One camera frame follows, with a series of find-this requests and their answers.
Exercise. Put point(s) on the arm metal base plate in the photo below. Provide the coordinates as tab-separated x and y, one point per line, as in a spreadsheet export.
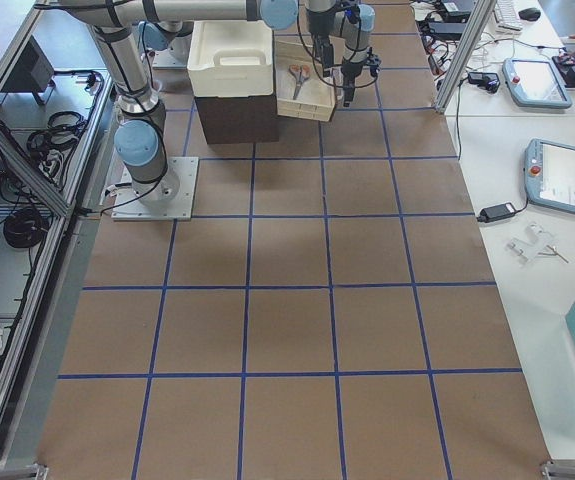
171	58
172	199

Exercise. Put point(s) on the black computer mouse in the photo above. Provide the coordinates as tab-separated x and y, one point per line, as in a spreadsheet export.
531	14

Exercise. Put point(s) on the white plastic tray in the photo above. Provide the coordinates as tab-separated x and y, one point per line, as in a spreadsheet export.
231	59

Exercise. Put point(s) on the far teach pendant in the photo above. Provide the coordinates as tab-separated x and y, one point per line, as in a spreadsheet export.
535	84

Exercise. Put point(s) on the clear plastic bracket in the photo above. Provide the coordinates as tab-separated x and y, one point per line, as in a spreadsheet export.
539	243

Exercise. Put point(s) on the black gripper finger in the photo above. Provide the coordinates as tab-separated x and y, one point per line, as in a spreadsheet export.
348	94

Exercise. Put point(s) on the aluminium frame post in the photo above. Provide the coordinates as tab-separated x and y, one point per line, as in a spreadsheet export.
469	39

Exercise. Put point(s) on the teach pendant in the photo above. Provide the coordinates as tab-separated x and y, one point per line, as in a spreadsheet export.
549	175
535	84

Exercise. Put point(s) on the dark brown drawer cabinet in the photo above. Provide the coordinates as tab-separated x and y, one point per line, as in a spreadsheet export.
238	120

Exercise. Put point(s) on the orange grey handled scissors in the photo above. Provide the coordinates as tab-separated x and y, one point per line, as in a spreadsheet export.
300	73

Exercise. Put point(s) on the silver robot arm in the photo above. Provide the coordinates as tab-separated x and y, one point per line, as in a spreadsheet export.
353	22
110	24

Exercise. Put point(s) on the black power adapter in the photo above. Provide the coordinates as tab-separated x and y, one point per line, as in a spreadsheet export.
498	212

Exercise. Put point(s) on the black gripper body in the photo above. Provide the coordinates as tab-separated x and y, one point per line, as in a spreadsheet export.
325	52
350	68

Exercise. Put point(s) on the wooden drawer with white handle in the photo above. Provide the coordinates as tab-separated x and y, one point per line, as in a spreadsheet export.
316	99

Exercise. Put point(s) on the near teach pendant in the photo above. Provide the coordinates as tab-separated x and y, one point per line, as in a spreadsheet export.
549	175

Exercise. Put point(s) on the black monitor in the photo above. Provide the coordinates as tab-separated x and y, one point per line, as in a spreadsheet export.
32	73

